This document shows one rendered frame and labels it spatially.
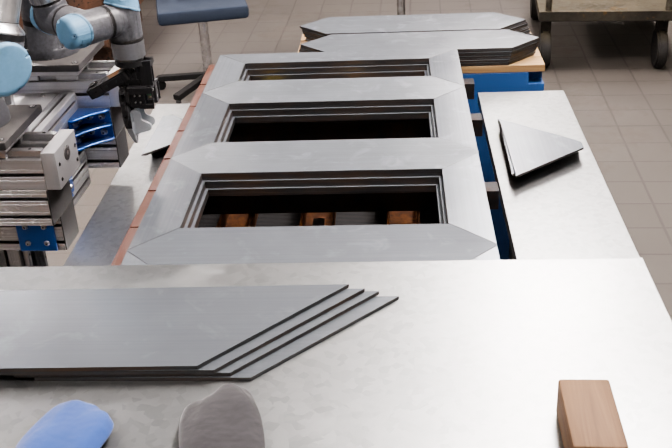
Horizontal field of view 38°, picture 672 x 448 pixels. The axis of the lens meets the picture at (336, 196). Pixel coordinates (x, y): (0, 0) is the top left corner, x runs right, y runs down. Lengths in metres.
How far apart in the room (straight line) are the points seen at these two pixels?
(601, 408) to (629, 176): 3.15
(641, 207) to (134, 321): 2.91
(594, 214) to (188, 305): 1.19
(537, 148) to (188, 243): 1.00
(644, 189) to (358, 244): 2.39
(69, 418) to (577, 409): 0.60
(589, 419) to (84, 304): 0.72
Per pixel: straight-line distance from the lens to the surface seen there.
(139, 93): 2.30
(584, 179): 2.49
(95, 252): 2.41
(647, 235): 3.83
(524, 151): 2.53
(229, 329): 1.35
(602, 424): 1.15
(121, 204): 2.62
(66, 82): 2.67
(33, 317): 1.45
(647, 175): 4.30
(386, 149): 2.35
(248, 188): 2.27
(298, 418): 1.22
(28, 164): 2.22
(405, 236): 1.96
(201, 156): 2.38
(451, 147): 2.35
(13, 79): 2.09
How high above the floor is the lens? 1.83
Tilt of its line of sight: 27 degrees down
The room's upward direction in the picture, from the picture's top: 3 degrees counter-clockwise
